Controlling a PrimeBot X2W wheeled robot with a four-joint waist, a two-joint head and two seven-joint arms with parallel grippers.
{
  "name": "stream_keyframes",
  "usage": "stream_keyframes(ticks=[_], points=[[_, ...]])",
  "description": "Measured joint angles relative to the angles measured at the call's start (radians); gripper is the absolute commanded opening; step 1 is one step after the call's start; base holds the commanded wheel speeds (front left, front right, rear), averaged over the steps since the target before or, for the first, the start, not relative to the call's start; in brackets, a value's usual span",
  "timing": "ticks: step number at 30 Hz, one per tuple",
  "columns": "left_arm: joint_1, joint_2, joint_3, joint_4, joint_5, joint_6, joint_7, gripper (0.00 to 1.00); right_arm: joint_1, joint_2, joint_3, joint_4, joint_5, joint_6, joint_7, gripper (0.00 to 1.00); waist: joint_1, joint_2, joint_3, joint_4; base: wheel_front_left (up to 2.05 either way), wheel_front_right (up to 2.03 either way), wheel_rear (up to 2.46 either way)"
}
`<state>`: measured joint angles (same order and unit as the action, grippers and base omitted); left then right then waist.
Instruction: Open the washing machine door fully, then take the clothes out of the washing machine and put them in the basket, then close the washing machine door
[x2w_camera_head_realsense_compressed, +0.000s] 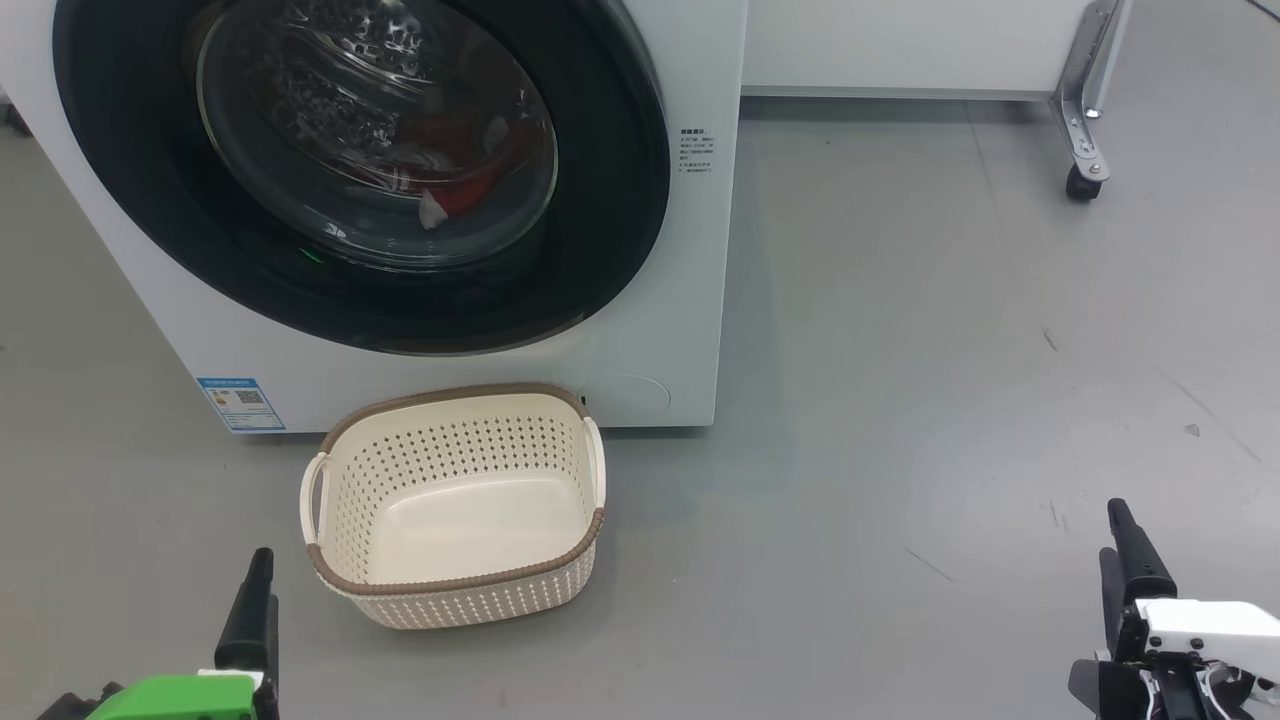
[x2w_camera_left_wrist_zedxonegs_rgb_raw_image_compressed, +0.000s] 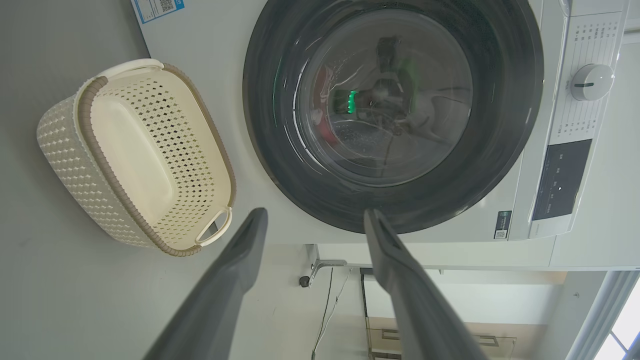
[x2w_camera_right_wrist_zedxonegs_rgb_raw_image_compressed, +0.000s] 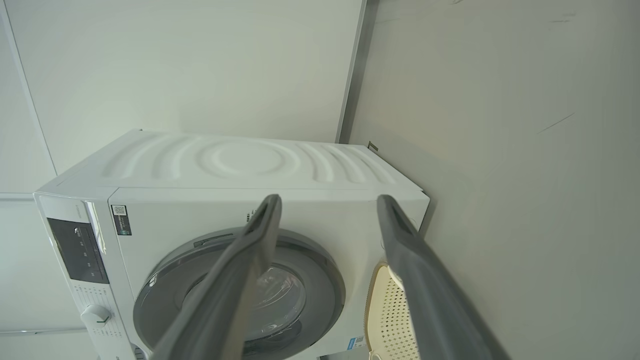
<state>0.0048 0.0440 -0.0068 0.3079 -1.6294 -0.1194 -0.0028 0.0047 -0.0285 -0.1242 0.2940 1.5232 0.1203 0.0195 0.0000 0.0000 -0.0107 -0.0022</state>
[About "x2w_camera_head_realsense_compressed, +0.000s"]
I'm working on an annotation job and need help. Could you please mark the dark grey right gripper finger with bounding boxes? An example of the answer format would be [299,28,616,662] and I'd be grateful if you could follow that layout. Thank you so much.
[1106,498,1177,605]
[1099,548,1132,657]

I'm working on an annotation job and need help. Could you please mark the white front-load washing machine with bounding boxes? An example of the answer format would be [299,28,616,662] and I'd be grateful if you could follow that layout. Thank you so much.
[0,0,749,435]

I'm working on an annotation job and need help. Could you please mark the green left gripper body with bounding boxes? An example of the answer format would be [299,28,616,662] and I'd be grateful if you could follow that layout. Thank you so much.
[85,672,263,720]

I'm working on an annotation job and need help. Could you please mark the blue energy label sticker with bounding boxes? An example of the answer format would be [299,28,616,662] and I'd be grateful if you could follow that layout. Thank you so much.
[197,376,287,434]

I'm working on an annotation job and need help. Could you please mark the cream perforated basket brown rim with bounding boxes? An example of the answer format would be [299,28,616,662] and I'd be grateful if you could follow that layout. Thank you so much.
[300,383,608,631]

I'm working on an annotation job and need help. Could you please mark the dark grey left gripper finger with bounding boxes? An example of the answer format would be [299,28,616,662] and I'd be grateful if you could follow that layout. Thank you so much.
[215,548,277,671]
[255,595,282,720]

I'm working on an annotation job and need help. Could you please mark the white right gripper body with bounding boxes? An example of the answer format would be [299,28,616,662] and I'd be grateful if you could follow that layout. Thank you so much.
[1068,598,1280,720]

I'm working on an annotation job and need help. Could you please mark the metal bracket leg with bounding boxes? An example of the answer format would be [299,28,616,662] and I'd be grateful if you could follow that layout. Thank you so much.
[1048,0,1133,183]

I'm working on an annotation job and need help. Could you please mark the black round glass washer door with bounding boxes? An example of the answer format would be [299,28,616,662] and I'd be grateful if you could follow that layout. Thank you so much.
[52,0,672,357]

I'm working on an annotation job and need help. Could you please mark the red basketball jersey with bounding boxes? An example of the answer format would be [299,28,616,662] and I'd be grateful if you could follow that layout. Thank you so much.
[375,110,513,232]

